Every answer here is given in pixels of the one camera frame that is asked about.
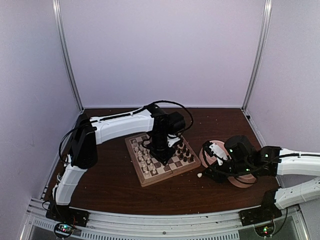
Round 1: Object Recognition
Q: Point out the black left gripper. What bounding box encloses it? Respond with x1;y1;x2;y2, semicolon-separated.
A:
147;131;176;166

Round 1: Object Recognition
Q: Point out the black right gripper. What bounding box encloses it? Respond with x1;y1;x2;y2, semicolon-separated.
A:
202;159;252;185

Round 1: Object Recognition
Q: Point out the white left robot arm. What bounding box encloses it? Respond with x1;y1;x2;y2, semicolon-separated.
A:
51;102;188;222

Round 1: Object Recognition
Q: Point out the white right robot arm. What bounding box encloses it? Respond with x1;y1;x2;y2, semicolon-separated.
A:
199;135;320;221

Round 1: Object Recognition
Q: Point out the dark chess pieces row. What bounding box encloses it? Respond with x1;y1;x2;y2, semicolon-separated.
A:
174;142;195;164

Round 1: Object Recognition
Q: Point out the wooden chess board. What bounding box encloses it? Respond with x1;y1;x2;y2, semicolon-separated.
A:
124;132;202;188

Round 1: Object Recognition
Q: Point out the right circuit board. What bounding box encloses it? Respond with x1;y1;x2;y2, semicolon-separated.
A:
254;223;275;238

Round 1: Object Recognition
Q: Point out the circuit board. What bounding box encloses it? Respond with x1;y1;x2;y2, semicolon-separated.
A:
254;223;275;238
53;222;75;238

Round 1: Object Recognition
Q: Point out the left circuit board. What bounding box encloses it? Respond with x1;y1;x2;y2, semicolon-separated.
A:
53;222;75;238

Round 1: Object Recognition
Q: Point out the pink double pet bowl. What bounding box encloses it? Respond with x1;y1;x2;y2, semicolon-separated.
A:
198;146;258;188

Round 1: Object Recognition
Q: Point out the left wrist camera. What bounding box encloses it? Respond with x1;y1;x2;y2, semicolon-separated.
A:
167;134;181;148

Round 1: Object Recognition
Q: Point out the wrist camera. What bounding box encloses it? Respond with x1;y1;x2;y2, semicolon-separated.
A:
167;134;181;148
199;140;231;168

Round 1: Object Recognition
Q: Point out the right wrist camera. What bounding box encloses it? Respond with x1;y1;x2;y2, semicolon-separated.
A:
199;140;231;168

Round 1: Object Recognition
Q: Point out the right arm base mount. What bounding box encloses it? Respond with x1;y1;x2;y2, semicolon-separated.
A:
239;205;282;227

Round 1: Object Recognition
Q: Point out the aluminium front rail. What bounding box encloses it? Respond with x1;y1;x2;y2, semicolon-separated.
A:
17;198;311;240

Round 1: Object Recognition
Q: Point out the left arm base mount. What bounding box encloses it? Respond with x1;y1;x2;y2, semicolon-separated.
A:
45;207;90;227

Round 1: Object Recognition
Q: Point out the right aluminium frame post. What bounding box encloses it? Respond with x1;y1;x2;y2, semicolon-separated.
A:
241;0;273;112

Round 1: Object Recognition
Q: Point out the aluminium frame post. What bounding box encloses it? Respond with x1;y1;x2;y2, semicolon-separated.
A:
241;0;273;112
52;0;84;113

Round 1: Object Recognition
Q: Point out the left aluminium frame post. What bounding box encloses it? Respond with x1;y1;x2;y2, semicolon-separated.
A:
52;0;84;113

